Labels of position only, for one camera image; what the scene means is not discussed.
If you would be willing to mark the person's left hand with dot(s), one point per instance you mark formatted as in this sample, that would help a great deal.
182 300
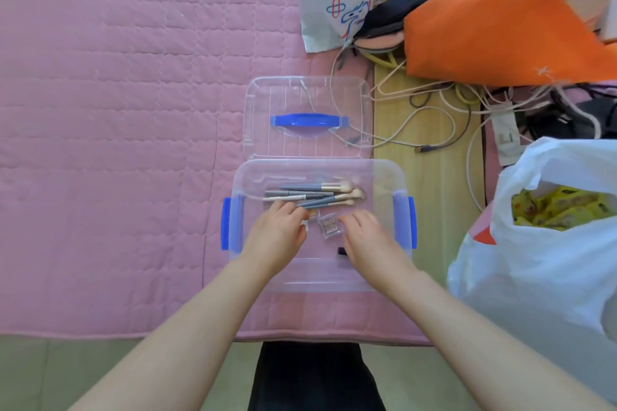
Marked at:
272 242

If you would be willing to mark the person's right hand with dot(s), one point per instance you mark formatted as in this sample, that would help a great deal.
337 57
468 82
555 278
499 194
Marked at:
376 251

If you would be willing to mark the pink glitter single eyeshadow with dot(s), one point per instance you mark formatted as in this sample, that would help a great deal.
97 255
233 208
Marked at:
330 226

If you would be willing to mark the bundle of makeup brushes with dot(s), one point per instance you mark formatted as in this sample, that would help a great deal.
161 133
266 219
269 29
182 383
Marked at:
313 194

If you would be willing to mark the clear box lid blue handle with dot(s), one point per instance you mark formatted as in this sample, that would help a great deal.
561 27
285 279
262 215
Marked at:
308 97

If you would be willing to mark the person's left forearm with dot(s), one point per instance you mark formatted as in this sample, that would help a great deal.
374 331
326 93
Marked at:
183 343

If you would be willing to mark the person's right forearm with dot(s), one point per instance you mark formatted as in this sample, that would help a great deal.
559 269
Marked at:
482 343

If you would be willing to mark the person's black trousers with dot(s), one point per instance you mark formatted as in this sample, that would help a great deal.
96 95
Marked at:
313 377

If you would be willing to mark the white plastic bag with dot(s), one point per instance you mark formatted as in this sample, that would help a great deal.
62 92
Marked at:
530 280

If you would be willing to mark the white power strip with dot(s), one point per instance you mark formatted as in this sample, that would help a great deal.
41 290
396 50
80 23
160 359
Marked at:
506 136

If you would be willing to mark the pink quilted mat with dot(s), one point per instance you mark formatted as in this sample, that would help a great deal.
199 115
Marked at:
120 136

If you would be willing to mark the yellow clothes hanger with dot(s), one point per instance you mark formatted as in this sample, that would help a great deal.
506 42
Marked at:
385 60

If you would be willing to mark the pile of yellow snack packets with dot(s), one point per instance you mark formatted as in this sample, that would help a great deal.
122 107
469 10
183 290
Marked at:
564 208

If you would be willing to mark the pink oval pad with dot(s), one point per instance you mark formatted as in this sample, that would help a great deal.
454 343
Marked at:
381 43

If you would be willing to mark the black device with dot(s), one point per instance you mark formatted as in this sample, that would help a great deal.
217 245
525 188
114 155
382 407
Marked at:
578 119

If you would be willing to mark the dark fabric pouch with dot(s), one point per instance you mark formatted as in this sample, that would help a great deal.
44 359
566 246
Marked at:
400 8

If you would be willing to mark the orange fabric bag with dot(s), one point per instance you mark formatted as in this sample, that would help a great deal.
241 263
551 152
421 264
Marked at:
482 25

